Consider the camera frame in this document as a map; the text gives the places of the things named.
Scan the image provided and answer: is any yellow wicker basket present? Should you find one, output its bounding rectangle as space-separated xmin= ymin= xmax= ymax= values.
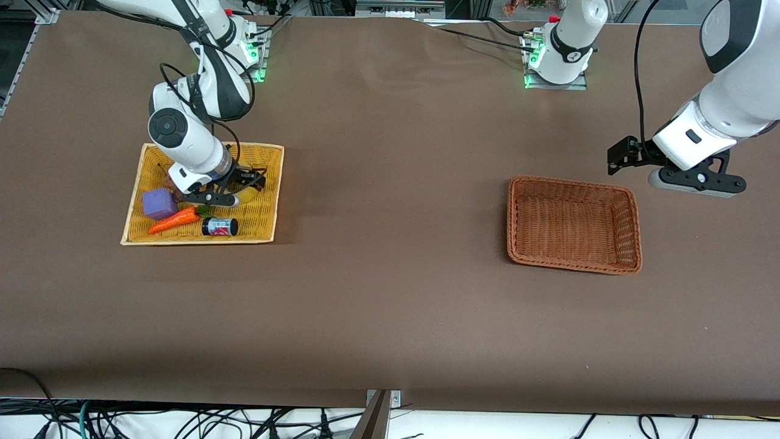
xmin=120 ymin=141 xmax=285 ymax=246

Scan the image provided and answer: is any purple foam cube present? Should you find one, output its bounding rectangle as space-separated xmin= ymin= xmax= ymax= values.
xmin=141 ymin=188 xmax=179 ymax=221

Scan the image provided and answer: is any orange toy carrot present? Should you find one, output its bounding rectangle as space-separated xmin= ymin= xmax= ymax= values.
xmin=147 ymin=204 xmax=211 ymax=235

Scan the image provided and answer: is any black jar with colourful label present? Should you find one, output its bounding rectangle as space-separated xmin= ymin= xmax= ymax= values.
xmin=201 ymin=216 xmax=239 ymax=238

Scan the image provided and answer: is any brown wicker basket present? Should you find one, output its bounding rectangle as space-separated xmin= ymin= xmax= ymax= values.
xmin=506 ymin=175 xmax=644 ymax=276

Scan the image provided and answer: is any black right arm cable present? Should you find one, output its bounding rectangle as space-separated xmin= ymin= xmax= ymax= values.
xmin=158 ymin=12 xmax=257 ymax=160

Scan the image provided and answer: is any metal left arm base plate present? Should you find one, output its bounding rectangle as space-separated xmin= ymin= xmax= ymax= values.
xmin=523 ymin=30 xmax=589 ymax=91

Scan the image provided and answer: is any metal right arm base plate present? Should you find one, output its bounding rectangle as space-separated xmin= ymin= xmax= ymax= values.
xmin=235 ymin=27 xmax=269 ymax=84

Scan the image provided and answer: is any black table cable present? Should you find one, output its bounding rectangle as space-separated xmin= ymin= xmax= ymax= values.
xmin=481 ymin=17 xmax=540 ymax=38
xmin=434 ymin=26 xmax=530 ymax=52

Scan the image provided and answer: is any aluminium table rail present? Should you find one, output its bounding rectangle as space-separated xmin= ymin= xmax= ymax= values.
xmin=0 ymin=7 xmax=62 ymax=120

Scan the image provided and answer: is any grey metal frame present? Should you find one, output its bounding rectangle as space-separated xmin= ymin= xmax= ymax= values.
xmin=355 ymin=0 xmax=447 ymax=19

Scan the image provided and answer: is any black looped floor cable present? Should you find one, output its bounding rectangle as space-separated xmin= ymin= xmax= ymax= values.
xmin=0 ymin=368 xmax=59 ymax=439

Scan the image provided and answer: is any grey metal bracket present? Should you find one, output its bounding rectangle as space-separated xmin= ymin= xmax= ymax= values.
xmin=350 ymin=389 xmax=403 ymax=439

